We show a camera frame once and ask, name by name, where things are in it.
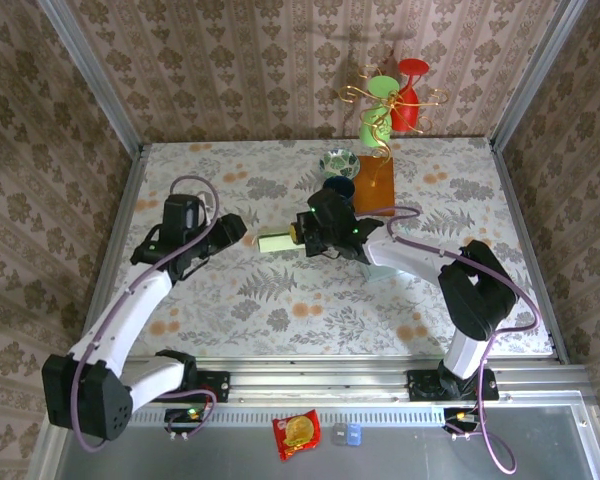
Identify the green paper box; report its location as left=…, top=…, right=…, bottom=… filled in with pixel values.
left=256, top=230, right=306, bottom=254

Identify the dark blue mug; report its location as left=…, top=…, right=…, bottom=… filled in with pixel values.
left=322, top=176, right=357, bottom=200

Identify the floral tablecloth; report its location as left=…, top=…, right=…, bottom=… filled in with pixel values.
left=107, top=138, right=556, bottom=359

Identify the aluminium frame post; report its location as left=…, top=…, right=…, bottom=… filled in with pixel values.
left=488, top=0, right=590, bottom=151
left=35, top=0, right=145, bottom=157

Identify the gold wire stand wooden base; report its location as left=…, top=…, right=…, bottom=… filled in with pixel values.
left=338, top=63, right=449, bottom=218

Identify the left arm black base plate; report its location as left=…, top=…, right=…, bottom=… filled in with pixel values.
left=141, top=370, right=232, bottom=404

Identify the green goblet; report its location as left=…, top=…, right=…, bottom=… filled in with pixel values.
left=359, top=75, right=400, bottom=150

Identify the grey metal shelf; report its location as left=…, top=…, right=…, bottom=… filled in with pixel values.
left=27, top=405, right=600, bottom=480

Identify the light blue paper box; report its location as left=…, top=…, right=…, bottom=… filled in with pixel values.
left=362, top=224, right=422, bottom=284

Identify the red goblet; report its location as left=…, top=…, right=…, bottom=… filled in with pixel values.
left=390, top=58, right=431, bottom=134

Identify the aluminium front rail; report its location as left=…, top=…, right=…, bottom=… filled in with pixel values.
left=49, top=363, right=595, bottom=407

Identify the leaf pattern bowl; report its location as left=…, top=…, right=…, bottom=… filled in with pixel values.
left=319, top=148, right=360, bottom=180

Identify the red snack packet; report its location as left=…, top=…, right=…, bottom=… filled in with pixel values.
left=272, top=408, right=323, bottom=463

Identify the slotted cable duct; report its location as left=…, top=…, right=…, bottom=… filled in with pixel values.
left=67, top=405, right=589, bottom=427

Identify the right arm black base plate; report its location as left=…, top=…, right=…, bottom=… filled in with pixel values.
left=406, top=368, right=500, bottom=403

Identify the aluminium side rail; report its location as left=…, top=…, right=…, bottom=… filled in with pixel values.
left=489, top=139, right=572, bottom=366
left=73, top=144, right=149, bottom=369

